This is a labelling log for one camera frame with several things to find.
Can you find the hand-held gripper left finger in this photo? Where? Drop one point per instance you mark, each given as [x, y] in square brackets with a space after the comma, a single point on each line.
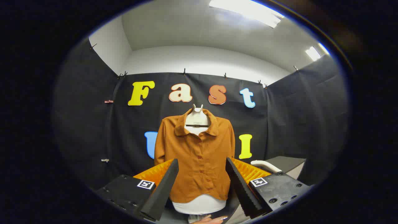
[161, 193]

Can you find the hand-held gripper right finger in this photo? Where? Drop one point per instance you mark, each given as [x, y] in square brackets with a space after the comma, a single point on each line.
[241, 189]

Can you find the white garment steamer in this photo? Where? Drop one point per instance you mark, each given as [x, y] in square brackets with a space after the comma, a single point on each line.
[264, 165]

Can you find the orange button-up shirt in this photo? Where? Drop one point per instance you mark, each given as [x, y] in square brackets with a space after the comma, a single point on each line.
[199, 161]

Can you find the white clothes hanger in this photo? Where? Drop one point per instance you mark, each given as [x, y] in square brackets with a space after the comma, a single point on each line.
[197, 118]

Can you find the white mannequin torso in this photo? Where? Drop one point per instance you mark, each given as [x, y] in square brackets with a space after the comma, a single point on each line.
[199, 205]

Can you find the grey cabinet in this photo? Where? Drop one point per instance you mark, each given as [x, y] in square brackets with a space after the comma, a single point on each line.
[284, 163]

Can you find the black backdrop cloth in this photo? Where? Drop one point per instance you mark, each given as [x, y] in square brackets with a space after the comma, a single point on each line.
[279, 118]

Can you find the small ceiling light panel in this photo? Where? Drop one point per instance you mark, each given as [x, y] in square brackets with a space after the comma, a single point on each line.
[312, 53]

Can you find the large ceiling light panel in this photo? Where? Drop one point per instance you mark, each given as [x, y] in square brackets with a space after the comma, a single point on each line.
[248, 11]

